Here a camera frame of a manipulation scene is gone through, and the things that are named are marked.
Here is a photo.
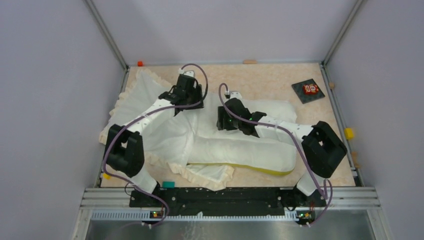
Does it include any white pillow yellow edge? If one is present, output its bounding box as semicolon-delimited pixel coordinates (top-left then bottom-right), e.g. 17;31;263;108
188;96;297;175

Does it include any white ruffled pillowcase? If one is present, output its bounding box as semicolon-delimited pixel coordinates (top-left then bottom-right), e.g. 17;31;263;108
99;67;234;192

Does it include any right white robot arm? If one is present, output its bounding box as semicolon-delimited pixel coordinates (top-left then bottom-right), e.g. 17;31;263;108
216;91;348;206

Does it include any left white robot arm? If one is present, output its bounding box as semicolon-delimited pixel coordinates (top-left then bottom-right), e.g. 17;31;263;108
102;69;204;207

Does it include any wooden peg back edge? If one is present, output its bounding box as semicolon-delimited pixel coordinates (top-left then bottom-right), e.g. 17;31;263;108
242;59;258;65

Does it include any teal small block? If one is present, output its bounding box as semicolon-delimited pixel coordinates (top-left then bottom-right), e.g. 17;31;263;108
161;181;176;189

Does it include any wooden small block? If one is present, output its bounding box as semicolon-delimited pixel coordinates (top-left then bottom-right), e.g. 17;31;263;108
328;82;335;90

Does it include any yellow small block left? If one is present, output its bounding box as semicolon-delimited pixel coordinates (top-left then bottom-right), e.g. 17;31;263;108
101;172;111;180

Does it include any yellow small block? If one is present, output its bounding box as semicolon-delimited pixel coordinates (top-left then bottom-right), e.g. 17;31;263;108
101;172;111;180
344;127;355;140

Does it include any yellow small block right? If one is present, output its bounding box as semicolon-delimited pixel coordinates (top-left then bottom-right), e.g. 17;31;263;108
344;127;355;140

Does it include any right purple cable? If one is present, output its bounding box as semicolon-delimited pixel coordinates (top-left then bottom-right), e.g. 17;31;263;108
218;82;334;228

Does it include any purple cable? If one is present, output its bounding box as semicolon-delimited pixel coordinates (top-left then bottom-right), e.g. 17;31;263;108
218;82;334;228
101;63;209;229

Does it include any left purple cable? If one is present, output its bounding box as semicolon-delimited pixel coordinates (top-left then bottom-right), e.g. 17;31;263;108
101;63;209;229

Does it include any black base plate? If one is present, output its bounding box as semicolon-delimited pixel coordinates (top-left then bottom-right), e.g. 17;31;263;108
129;187;326;217

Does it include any aluminium frame rail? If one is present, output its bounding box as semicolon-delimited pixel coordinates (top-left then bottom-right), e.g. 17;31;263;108
83;0;129;71

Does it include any white cable duct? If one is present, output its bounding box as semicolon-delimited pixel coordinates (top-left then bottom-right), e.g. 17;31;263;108
91;209;299;222

